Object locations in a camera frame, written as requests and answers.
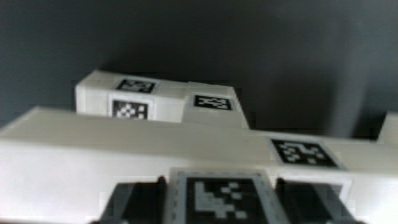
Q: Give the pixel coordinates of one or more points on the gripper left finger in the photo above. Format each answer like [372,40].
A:
[136,203]

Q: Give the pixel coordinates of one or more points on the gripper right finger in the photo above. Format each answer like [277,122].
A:
[312,203]

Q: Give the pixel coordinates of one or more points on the white tagged cube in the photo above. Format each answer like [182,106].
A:
[220,196]

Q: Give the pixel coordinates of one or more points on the white chair back frame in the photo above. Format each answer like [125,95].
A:
[72,154]

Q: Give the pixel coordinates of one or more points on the white chair seat part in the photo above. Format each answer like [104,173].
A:
[213,106]

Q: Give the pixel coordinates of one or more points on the white chair leg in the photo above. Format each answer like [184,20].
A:
[131,97]

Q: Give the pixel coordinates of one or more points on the white U-shaped fence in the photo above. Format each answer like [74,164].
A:
[388,135]

